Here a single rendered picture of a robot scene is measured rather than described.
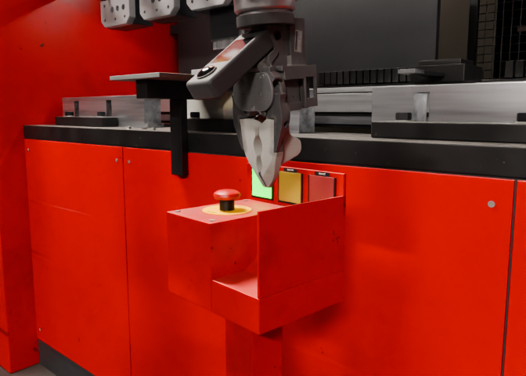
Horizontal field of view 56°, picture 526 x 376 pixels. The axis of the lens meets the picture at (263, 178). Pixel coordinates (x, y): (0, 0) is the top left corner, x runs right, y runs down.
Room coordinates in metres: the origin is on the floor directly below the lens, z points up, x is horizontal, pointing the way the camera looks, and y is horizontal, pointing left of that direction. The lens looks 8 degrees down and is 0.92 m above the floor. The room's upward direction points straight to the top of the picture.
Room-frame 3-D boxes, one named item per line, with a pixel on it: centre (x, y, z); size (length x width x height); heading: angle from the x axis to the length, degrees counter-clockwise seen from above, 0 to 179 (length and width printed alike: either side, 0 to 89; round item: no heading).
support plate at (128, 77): (1.16, 0.19, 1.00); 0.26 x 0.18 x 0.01; 139
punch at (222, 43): (1.27, 0.09, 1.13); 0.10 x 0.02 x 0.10; 49
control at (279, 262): (0.68, 0.01, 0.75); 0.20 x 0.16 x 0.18; 43
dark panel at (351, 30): (1.81, -0.07, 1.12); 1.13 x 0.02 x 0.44; 49
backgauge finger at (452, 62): (1.08, -0.36, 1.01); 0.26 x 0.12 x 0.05; 139
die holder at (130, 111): (1.64, 0.50, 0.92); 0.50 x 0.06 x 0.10; 49
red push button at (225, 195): (0.71, 0.05, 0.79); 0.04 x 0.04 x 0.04
